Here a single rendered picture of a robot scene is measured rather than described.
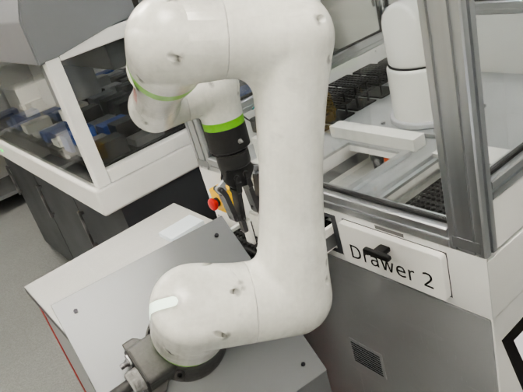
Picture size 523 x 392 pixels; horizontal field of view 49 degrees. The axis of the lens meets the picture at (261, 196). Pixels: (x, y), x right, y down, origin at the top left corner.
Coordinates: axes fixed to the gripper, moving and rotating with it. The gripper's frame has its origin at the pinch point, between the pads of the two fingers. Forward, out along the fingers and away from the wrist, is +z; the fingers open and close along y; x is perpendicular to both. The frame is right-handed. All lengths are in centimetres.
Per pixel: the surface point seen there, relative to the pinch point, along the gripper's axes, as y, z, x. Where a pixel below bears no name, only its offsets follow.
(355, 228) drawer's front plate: -15.8, 3.5, 17.6
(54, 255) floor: -1, 96, -257
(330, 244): -15.7, 11.0, 7.5
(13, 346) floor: 48, 98, -182
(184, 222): -8, 19, -56
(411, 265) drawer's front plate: -15.8, 8.3, 32.7
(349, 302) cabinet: -18.3, 30.6, 7.2
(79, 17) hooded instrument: -9, -49, -85
